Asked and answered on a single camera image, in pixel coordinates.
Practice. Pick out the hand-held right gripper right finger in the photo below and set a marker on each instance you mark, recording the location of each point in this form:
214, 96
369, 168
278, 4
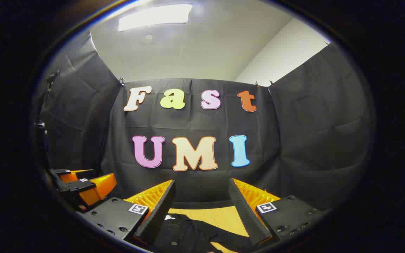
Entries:
246, 214

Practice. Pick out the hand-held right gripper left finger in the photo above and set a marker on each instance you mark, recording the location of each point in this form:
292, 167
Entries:
160, 214

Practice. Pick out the rectangular ceiling light panel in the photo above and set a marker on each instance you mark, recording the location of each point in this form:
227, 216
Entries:
155, 17

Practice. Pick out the black garment with white label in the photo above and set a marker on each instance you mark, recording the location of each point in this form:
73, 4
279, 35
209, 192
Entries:
185, 235

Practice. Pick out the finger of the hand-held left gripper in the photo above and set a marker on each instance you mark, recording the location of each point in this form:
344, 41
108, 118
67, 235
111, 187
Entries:
77, 175
100, 188

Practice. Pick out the black backdrop cloth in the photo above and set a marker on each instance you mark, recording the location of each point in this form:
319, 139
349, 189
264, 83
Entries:
294, 140

